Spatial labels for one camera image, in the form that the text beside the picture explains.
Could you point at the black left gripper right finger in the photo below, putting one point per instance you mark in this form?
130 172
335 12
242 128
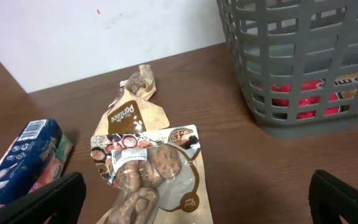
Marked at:
331 199

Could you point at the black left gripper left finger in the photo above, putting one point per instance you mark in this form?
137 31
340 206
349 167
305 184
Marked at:
60 201

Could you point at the orange spaghetti packet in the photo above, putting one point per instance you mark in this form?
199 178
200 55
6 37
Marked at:
341 80

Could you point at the blue carton box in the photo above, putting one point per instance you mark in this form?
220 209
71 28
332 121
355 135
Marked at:
34 159

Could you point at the beige cookie pouch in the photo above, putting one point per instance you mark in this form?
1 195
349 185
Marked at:
159 174

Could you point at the crumpled beige Pantree pouch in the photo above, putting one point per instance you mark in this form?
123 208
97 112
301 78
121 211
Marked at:
131 111

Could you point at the grey plastic basket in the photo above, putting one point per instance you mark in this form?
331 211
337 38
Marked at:
290 42

